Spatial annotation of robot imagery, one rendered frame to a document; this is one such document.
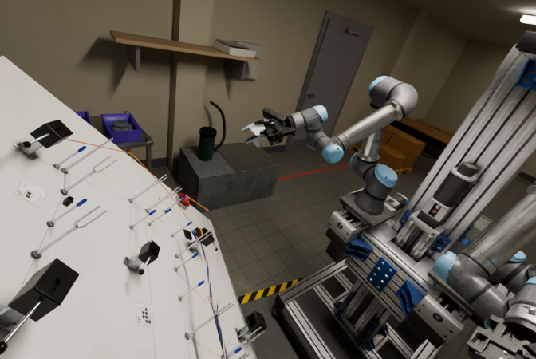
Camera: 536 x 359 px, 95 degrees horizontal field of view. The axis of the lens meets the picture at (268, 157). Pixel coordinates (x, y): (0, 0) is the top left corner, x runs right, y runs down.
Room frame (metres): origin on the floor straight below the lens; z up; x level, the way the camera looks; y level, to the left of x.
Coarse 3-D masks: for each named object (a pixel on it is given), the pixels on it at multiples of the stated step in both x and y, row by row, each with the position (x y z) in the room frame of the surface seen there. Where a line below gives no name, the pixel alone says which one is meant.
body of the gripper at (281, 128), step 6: (276, 120) 0.99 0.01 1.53; (288, 120) 0.99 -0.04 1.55; (264, 126) 0.96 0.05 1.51; (270, 126) 0.95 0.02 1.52; (276, 126) 0.94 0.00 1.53; (282, 126) 0.97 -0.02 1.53; (288, 126) 0.97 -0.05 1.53; (270, 132) 0.91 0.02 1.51; (276, 132) 0.93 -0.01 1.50; (282, 132) 0.94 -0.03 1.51; (288, 132) 0.94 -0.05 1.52; (294, 132) 0.96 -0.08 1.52; (270, 138) 0.92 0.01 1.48; (276, 138) 0.94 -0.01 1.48; (282, 138) 0.94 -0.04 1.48; (270, 144) 0.94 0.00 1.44
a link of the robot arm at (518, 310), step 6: (516, 306) 0.36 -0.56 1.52; (522, 306) 0.36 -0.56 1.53; (528, 306) 0.35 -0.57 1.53; (510, 312) 0.35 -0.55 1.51; (516, 312) 0.34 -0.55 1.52; (522, 312) 0.34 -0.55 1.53; (528, 312) 0.34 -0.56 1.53; (534, 312) 0.34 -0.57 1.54; (504, 318) 0.35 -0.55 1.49; (522, 318) 0.33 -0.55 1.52; (528, 318) 0.33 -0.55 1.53; (534, 318) 0.33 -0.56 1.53; (534, 324) 0.32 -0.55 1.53
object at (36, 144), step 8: (56, 120) 0.46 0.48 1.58; (40, 128) 0.42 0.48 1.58; (48, 128) 0.43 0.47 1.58; (56, 128) 0.45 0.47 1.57; (64, 128) 0.46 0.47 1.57; (40, 136) 0.40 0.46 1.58; (48, 136) 0.42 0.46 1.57; (56, 136) 0.43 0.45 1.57; (64, 136) 0.44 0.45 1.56; (16, 144) 0.41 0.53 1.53; (24, 144) 0.37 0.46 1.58; (32, 144) 0.42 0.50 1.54; (40, 144) 0.42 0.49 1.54; (48, 144) 0.42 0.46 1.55; (24, 152) 0.41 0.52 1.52; (32, 152) 0.42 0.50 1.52; (32, 160) 0.41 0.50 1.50
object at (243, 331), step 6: (246, 318) 0.48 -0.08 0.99; (252, 318) 0.49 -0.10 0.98; (258, 318) 0.48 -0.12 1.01; (246, 324) 0.48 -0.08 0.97; (252, 324) 0.48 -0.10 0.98; (258, 324) 0.46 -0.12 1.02; (264, 324) 0.48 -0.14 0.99; (240, 330) 0.47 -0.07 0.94; (246, 330) 0.46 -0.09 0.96; (252, 330) 0.45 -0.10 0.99; (258, 330) 0.47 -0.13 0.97; (240, 336) 0.45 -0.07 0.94; (240, 342) 0.44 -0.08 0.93
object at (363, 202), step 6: (360, 192) 1.14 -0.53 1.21; (366, 192) 1.09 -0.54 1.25; (360, 198) 1.10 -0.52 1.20; (366, 198) 1.08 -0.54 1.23; (372, 198) 1.06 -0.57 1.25; (378, 198) 1.06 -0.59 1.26; (360, 204) 1.07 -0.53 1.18; (366, 204) 1.06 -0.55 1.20; (372, 204) 1.05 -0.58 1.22; (378, 204) 1.06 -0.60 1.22; (366, 210) 1.05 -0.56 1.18; (372, 210) 1.06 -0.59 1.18; (378, 210) 1.05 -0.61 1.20
